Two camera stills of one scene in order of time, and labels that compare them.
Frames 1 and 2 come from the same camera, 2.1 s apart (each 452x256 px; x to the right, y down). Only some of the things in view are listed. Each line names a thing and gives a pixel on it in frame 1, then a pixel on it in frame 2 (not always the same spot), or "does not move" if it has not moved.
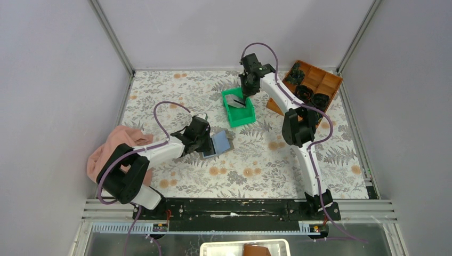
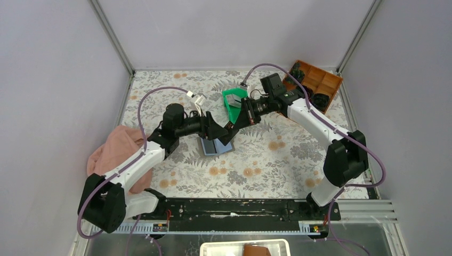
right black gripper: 245,92 → 244,118
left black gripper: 208,145 → 209,128
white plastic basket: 276,247 does not move
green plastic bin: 239,117 does not move
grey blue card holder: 219,144 does not move
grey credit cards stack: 234,101 does not move
